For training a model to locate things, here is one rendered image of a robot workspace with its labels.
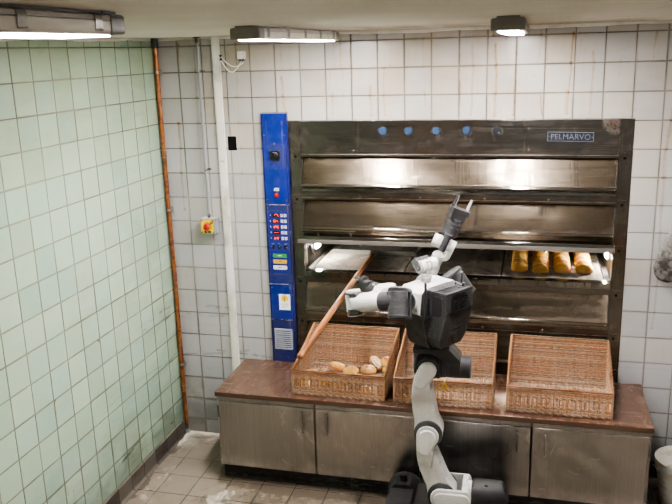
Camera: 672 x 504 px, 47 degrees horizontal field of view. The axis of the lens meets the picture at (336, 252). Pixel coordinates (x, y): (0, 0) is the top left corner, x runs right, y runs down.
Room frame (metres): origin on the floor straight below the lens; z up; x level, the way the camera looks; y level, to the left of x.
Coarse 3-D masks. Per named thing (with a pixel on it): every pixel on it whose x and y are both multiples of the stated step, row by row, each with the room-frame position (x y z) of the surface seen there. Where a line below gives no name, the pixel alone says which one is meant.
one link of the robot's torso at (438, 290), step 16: (416, 288) 3.50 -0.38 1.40; (432, 288) 3.49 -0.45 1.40; (448, 288) 3.49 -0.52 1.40; (464, 288) 3.48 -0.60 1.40; (416, 304) 3.46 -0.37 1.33; (432, 304) 3.44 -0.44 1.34; (448, 304) 3.40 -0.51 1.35; (464, 304) 3.48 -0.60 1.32; (416, 320) 3.49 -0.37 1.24; (432, 320) 3.45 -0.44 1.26; (448, 320) 3.41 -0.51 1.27; (464, 320) 3.50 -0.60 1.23; (416, 336) 3.51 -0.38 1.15; (432, 336) 3.45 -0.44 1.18; (448, 336) 3.45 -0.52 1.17
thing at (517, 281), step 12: (312, 276) 4.62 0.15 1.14; (324, 276) 4.61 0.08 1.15; (336, 276) 4.59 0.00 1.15; (348, 276) 4.57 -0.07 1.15; (360, 276) 4.55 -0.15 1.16; (372, 276) 4.53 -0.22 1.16; (384, 276) 4.51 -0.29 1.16; (396, 276) 4.49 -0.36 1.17; (408, 276) 4.47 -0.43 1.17; (468, 276) 4.41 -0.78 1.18; (480, 276) 4.40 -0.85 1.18; (492, 276) 4.39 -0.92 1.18; (504, 276) 4.38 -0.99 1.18; (576, 288) 4.23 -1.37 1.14; (588, 288) 4.22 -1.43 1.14; (600, 288) 4.20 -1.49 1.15
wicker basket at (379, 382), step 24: (336, 336) 4.54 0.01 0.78; (360, 336) 4.50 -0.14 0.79; (384, 336) 4.46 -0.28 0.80; (312, 360) 4.52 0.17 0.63; (336, 360) 4.49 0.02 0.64; (360, 360) 4.46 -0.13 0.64; (312, 384) 4.25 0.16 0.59; (336, 384) 4.08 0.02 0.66; (360, 384) 4.04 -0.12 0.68; (384, 384) 4.00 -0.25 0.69
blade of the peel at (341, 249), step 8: (336, 248) 5.10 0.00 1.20; (344, 248) 5.15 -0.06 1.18; (352, 248) 5.14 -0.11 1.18; (360, 248) 5.13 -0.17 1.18; (368, 248) 5.13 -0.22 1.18; (376, 248) 5.12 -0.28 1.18; (384, 248) 5.11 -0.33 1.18; (392, 248) 5.11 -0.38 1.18; (400, 248) 5.10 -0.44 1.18; (408, 248) 5.09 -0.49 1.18; (416, 248) 5.09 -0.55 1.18
